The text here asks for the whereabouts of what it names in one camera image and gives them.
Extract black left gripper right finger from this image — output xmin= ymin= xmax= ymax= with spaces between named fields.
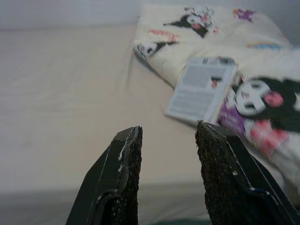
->
xmin=195 ymin=120 xmax=300 ymax=225

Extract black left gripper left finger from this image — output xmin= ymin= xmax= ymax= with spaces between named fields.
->
xmin=65 ymin=125 xmax=143 ymax=225

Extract white paperback book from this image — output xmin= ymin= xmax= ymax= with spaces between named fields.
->
xmin=165 ymin=56 xmax=237 ymax=124

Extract cream cartoon print quilt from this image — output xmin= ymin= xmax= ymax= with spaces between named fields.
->
xmin=133 ymin=4 xmax=300 ymax=204

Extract cream sheeted bed mattress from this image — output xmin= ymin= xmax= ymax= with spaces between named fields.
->
xmin=0 ymin=24 xmax=211 ymax=225

